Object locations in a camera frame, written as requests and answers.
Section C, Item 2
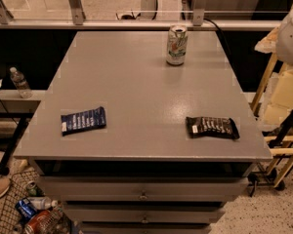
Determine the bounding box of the black chocolate rxbar wrapper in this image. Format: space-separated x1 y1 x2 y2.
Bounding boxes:
186 116 240 140

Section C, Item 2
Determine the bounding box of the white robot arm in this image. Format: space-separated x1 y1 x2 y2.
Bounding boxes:
255 9 293 65

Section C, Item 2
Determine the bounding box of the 7up soda can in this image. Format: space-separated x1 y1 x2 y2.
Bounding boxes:
166 24 188 65

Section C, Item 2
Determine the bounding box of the blue rxbar wrapper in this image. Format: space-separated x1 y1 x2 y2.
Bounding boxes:
61 106 106 136

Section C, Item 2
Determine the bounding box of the green soda can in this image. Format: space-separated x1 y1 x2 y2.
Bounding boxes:
26 181 43 197

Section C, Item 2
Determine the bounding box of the red soda can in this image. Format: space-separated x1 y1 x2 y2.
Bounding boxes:
23 210 50 234

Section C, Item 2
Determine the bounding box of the grey drawer cabinet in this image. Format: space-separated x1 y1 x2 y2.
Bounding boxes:
16 31 271 227

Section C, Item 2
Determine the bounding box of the clear plastic water bottle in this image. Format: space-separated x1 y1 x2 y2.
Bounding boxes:
10 67 32 98

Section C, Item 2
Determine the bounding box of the middle cabinet drawer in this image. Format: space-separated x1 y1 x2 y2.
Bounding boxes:
64 205 225 224

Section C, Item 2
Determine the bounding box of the cabinet drawer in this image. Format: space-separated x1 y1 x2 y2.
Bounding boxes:
64 205 225 224
80 223 211 234
37 176 248 202

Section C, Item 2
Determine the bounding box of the top cabinet drawer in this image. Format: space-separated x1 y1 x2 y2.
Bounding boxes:
37 176 248 202

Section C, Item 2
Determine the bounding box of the bottom cabinet drawer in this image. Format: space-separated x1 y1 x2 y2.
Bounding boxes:
80 223 211 234

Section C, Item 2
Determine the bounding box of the plastic bottle in basket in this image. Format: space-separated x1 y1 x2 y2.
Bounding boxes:
28 197 59 210

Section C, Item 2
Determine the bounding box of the blue snack bag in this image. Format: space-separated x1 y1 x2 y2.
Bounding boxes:
15 198 37 220

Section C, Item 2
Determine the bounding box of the black power cable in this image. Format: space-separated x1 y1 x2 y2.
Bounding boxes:
203 18 233 61

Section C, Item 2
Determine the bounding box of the metal window rail frame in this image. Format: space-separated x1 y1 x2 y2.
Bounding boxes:
0 0 283 31

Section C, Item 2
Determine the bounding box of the wire mesh basket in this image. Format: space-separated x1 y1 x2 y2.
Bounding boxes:
0 171 71 234

